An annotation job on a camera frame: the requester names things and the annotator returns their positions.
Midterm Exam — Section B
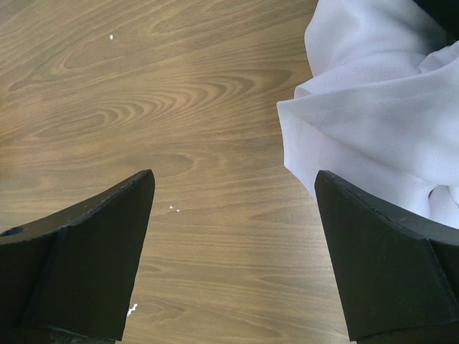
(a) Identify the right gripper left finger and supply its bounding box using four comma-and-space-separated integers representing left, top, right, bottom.
1, 170, 155, 340

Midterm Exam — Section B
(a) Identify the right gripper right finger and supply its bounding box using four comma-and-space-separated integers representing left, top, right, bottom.
315, 171, 458, 343

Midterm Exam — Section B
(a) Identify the white t shirt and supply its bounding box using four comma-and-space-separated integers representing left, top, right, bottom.
277, 0, 458, 227

